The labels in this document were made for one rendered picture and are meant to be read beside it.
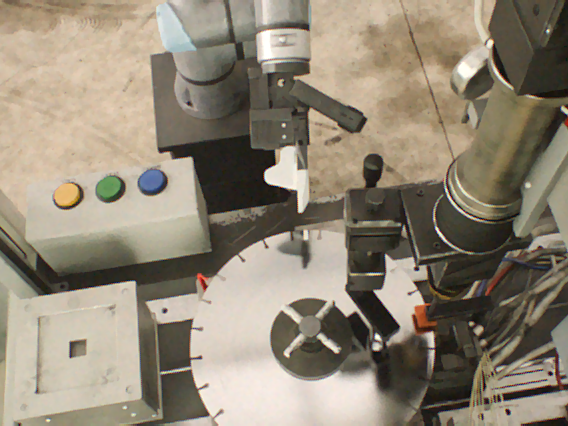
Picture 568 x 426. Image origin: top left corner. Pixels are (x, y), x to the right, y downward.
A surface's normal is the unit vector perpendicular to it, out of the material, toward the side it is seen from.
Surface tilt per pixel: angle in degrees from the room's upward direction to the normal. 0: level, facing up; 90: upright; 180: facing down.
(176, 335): 0
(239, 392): 0
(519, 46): 90
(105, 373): 0
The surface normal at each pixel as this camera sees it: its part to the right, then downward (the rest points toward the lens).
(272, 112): -0.04, 0.09
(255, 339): -0.05, -0.47
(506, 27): -0.99, 0.16
